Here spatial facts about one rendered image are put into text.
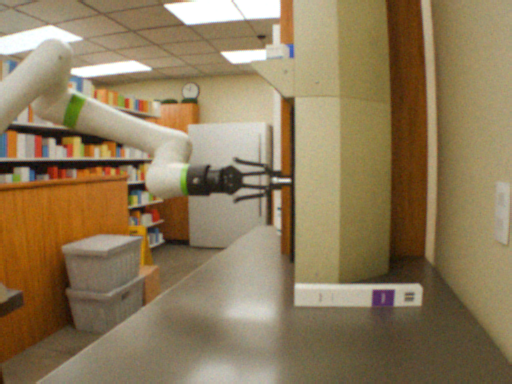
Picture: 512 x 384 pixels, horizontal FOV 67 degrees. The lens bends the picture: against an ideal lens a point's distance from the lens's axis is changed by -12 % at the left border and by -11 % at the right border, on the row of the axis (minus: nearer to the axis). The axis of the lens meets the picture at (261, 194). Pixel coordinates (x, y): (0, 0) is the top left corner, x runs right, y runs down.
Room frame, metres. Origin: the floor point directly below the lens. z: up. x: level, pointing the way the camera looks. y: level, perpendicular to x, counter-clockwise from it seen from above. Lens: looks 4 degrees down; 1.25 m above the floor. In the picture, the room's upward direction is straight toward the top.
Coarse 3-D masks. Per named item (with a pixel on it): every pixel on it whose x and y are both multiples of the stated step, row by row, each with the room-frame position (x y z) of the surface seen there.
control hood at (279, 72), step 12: (252, 60) 1.09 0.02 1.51; (264, 60) 1.08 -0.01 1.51; (276, 60) 1.08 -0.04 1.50; (288, 60) 1.07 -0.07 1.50; (264, 72) 1.08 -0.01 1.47; (276, 72) 1.08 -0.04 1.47; (288, 72) 1.07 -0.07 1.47; (276, 84) 1.08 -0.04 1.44; (288, 84) 1.07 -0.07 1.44; (288, 96) 1.07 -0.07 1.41
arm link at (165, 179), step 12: (156, 156) 1.26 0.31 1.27; (168, 156) 1.24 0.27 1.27; (180, 156) 1.26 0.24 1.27; (156, 168) 1.21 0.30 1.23; (168, 168) 1.21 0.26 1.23; (180, 168) 1.20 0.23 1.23; (156, 180) 1.19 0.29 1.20; (168, 180) 1.19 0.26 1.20; (180, 180) 1.19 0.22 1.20; (156, 192) 1.21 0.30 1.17; (168, 192) 1.20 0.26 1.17; (180, 192) 1.20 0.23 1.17
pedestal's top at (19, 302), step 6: (12, 294) 0.91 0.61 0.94; (18, 294) 0.93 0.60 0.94; (6, 300) 0.88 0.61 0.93; (12, 300) 0.90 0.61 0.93; (18, 300) 0.92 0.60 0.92; (0, 306) 0.85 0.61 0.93; (6, 306) 0.87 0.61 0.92; (12, 306) 0.89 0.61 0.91; (18, 306) 0.92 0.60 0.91; (0, 312) 0.85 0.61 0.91; (6, 312) 0.87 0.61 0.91
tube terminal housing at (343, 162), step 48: (336, 0) 1.05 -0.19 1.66; (336, 48) 1.05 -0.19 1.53; (384, 48) 1.15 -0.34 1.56; (336, 96) 1.05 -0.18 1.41; (384, 96) 1.14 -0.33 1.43; (336, 144) 1.05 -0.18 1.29; (384, 144) 1.14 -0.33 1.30; (336, 192) 1.05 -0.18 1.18; (384, 192) 1.14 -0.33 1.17; (336, 240) 1.05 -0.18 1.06; (384, 240) 1.14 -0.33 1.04
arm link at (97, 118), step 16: (80, 112) 1.21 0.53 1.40; (96, 112) 1.23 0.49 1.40; (112, 112) 1.25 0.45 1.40; (80, 128) 1.23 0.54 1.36; (96, 128) 1.24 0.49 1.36; (112, 128) 1.24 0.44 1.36; (128, 128) 1.26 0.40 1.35; (144, 128) 1.27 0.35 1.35; (160, 128) 1.30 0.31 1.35; (128, 144) 1.28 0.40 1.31; (144, 144) 1.27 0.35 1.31; (160, 144) 1.28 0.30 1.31; (176, 144) 1.28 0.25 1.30; (192, 144) 1.33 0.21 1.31
